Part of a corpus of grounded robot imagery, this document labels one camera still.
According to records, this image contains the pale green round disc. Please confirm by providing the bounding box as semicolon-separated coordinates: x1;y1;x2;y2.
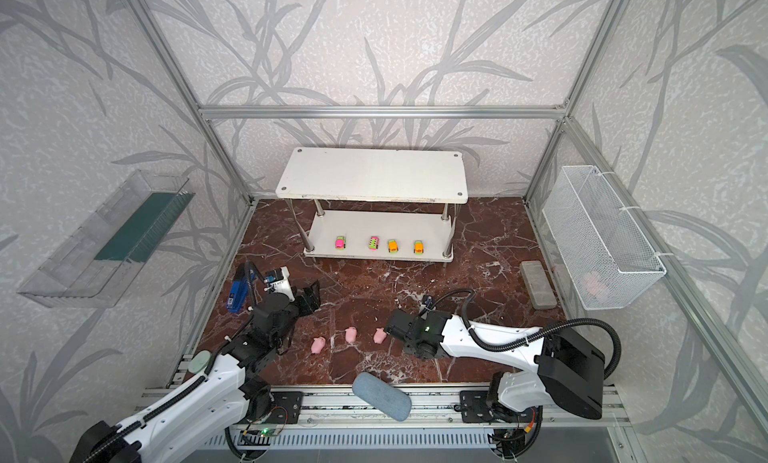
187;350;211;374

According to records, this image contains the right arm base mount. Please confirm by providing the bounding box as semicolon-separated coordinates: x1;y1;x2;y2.
453;390;541;425

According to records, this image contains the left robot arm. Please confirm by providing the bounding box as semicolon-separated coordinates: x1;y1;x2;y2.
70;281;321;462

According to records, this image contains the blue stapler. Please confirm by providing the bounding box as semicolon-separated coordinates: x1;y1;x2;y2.
226;264;253;314

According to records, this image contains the pink toy in basket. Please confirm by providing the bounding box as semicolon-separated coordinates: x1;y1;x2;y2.
583;271;610;302

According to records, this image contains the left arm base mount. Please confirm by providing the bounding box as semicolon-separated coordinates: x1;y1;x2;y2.
241;391;304;425

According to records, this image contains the white two-tier shelf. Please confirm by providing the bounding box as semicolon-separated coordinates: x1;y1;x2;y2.
276;148;468;264

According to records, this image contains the white wire mesh basket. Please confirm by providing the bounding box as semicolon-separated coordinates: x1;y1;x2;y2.
542;165;666;310

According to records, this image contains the pink toy pig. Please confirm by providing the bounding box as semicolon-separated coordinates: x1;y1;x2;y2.
344;326;358;344
373;328;387;344
310;337;326;354

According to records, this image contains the grey blue oval pad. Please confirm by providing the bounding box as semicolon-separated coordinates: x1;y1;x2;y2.
352;372;412;422

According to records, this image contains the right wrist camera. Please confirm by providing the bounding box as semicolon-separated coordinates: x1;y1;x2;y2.
420;294;436;314

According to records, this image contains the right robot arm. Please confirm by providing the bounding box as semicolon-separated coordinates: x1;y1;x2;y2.
384;309;622;420

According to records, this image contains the clear plastic wall bin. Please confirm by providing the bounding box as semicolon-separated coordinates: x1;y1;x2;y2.
17;170;195;308

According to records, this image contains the grey sponge block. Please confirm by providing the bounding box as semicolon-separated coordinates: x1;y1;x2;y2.
520;260;558;310

